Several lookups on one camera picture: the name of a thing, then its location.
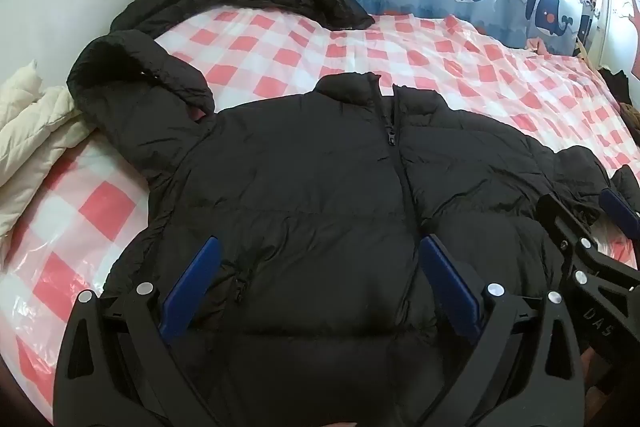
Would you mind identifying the black puffer jacket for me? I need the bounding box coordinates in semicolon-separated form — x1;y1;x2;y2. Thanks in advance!
66;32;640;427

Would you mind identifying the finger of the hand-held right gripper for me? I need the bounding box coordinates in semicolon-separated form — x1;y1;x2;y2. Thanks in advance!
537;193;602;259
599;187;640;236

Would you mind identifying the red tree sticker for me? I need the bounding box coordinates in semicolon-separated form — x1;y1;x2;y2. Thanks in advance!
620;0;640;76

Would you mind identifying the cream quilted jacket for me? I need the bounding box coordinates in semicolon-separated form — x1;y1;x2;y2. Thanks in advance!
0;59;94;240

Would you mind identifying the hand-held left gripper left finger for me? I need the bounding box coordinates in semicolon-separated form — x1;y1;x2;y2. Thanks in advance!
52;234;223;427

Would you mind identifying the bed with pink checked sheet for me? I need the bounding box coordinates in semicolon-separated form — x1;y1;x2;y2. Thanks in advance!
0;4;640;413

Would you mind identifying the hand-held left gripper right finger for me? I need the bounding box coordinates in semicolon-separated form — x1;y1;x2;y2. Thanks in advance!
418;235;587;427

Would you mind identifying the dark clothes pile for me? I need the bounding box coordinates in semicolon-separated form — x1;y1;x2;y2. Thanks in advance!
597;67;640;124

